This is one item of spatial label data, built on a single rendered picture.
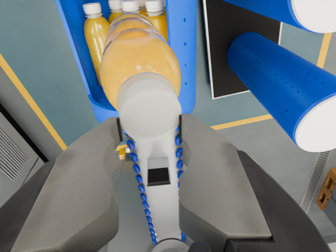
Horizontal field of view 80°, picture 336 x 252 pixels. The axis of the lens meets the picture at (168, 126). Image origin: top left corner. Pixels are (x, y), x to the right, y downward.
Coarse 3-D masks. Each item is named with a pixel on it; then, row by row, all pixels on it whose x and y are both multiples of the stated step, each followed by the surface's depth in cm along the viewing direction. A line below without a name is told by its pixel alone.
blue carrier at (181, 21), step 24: (72, 0) 45; (96, 0) 51; (168, 0) 33; (192, 0) 38; (72, 24) 45; (168, 24) 35; (192, 24) 40; (72, 48) 44; (192, 48) 43; (192, 72) 46; (96, 96) 57; (192, 96) 50
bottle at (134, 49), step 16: (128, 16) 23; (144, 16) 25; (112, 32) 19; (128, 32) 16; (144, 32) 16; (112, 48) 15; (128, 48) 14; (144, 48) 14; (160, 48) 15; (112, 64) 14; (128, 64) 14; (144, 64) 13; (160, 64) 14; (176, 64) 16; (112, 80) 14; (128, 80) 13; (160, 80) 13; (176, 80) 15; (112, 96) 14; (176, 96) 16
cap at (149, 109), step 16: (144, 80) 12; (128, 96) 11; (144, 96) 11; (160, 96) 12; (128, 112) 12; (144, 112) 12; (160, 112) 12; (176, 112) 12; (128, 128) 12; (144, 128) 13; (160, 128) 13
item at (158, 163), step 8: (152, 160) 94; (160, 160) 94; (152, 168) 88; (160, 168) 88; (168, 168) 90; (152, 176) 85; (160, 176) 84; (168, 176) 84; (152, 184) 84; (160, 184) 83; (168, 184) 83
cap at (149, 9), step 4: (148, 0) 43; (152, 0) 42; (156, 0) 41; (160, 0) 41; (148, 4) 42; (152, 4) 41; (156, 4) 41; (160, 4) 42; (148, 8) 42; (152, 8) 42; (156, 8) 42; (160, 8) 42
